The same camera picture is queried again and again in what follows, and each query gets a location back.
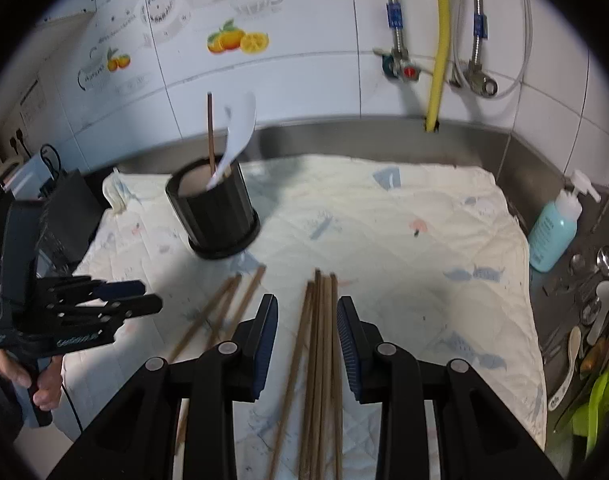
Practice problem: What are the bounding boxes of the white plastic spoon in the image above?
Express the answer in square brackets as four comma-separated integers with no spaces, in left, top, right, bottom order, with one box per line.
[206,92,258,191]

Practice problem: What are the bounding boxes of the plain white ceramic spoon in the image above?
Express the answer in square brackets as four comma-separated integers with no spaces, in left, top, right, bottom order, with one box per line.
[585,280,609,346]

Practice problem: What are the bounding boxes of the yellow hose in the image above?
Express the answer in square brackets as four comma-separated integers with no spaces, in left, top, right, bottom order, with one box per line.
[425,0,451,133]

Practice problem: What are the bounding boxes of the blue pump soap bottle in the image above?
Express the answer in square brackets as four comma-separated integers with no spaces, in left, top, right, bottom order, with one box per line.
[528,170,599,273]

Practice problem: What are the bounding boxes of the bunch of wooden chopsticks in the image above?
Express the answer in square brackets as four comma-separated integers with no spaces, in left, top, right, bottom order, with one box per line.
[168,265,346,480]

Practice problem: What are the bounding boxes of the red-handled water valve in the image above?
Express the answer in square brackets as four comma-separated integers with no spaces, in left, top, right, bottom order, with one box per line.
[373,47,425,83]

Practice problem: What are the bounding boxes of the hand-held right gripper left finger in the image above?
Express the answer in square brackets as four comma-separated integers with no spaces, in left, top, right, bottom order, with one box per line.
[49,294,280,480]

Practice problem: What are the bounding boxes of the printed white ceramic spoon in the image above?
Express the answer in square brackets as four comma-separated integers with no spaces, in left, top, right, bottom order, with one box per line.
[547,325,583,413]

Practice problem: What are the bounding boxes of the printed quilted blanket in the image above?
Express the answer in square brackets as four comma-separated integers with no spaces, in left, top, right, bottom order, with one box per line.
[59,154,545,480]

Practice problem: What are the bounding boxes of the green plastic utensil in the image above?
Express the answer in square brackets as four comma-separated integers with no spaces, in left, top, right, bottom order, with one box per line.
[569,355,609,461]

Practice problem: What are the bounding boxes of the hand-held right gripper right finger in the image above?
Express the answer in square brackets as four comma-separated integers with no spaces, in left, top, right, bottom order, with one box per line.
[336,296,565,480]

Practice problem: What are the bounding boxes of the thin black cable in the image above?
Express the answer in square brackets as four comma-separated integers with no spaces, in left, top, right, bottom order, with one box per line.
[59,355,85,436]

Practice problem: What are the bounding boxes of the white crumpled cloth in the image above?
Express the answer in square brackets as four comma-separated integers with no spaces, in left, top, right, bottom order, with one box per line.
[102,167,135,216]

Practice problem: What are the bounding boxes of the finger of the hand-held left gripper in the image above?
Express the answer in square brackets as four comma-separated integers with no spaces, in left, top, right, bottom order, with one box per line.
[44,275,146,302]
[47,294,164,333]

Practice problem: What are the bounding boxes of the person's left hand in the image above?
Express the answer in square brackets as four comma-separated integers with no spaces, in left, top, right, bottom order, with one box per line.
[0,347,65,411]

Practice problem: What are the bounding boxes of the thick black cable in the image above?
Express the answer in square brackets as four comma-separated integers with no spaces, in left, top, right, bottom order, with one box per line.
[39,144,65,186]

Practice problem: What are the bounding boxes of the black ribbed utensil holder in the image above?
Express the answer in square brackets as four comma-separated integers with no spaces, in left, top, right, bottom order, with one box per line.
[165,157,262,261]

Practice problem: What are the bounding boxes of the dark brown chopstick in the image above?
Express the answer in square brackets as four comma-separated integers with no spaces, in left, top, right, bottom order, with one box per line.
[207,92,216,173]

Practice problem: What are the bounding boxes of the black box device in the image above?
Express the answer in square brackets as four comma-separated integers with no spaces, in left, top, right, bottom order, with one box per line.
[39,167,105,271]

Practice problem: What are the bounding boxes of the metal water valve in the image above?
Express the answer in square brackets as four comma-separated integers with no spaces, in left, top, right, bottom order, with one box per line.
[452,60,499,98]

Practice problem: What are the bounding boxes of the brown-handled knife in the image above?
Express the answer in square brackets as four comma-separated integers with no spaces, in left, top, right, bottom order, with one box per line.
[579,325,609,373]

